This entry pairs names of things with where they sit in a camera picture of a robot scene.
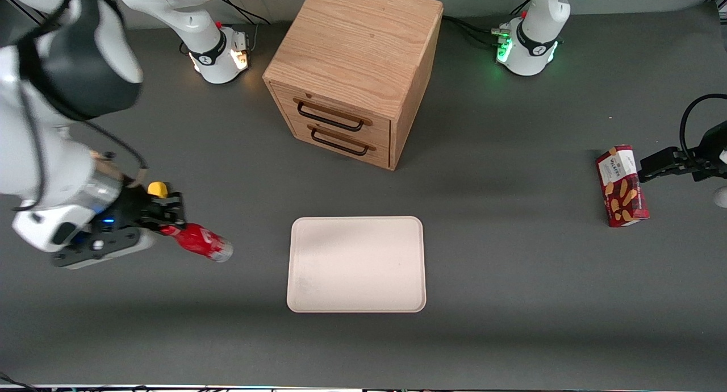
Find wooden drawer front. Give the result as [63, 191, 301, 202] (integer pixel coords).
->
[286, 118, 391, 170]
[270, 81, 392, 138]

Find red coke bottle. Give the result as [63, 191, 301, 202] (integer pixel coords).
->
[160, 222, 234, 264]

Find black looped gripper cable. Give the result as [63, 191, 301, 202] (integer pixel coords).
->
[679, 93, 727, 161]

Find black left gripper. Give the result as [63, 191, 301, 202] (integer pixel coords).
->
[637, 121, 727, 184]

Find black left arm base cables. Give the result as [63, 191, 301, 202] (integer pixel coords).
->
[442, 0, 531, 47]

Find wooden drawer cabinet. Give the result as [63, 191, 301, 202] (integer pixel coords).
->
[262, 0, 444, 172]

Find black arm base cables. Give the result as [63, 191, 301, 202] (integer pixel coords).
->
[212, 0, 273, 56]
[442, 0, 531, 47]

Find beige plastic tray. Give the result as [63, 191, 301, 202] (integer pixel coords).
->
[286, 216, 427, 314]

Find black right arm base cables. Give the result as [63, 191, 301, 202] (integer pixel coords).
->
[212, 0, 273, 56]

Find black right arm wrist cable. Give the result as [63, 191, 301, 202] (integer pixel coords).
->
[11, 0, 149, 212]

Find black metal drawer handle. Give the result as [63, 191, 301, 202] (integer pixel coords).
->
[293, 98, 374, 133]
[307, 124, 377, 157]

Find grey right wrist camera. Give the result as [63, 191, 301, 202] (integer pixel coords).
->
[51, 227, 158, 269]

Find red cookie box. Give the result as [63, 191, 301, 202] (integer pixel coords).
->
[595, 144, 650, 228]

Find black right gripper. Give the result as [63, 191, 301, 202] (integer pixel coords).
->
[85, 184, 189, 240]

